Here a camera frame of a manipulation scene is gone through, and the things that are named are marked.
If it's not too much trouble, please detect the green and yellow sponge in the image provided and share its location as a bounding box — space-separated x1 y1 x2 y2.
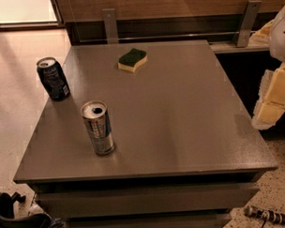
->
117 49 148 73

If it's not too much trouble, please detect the left metal bracket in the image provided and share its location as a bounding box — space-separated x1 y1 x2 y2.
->
102 8 118 44

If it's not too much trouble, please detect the right metal bracket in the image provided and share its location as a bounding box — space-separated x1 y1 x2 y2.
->
233 0 262 48

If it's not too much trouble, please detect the metal bracket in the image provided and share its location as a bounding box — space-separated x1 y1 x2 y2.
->
102 8 118 44
233 0 262 48

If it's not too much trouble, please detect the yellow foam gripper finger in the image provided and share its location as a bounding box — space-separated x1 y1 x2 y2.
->
251 63 285 130
248 21 273 45

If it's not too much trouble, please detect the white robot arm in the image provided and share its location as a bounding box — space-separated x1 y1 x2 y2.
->
249 6 285 130

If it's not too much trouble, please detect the dark blue soda can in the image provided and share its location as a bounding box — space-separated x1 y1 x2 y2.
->
37 57 70 101

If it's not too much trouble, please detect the black chair base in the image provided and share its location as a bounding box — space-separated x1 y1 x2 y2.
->
0 192 51 228

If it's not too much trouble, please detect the silver energy drink can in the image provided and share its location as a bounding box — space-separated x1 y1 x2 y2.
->
81 100 114 155

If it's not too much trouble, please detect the grey drawer cabinet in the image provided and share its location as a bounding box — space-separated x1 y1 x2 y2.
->
14 40 277 228

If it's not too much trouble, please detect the black white striped tool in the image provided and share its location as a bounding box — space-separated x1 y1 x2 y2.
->
244 205 285 226

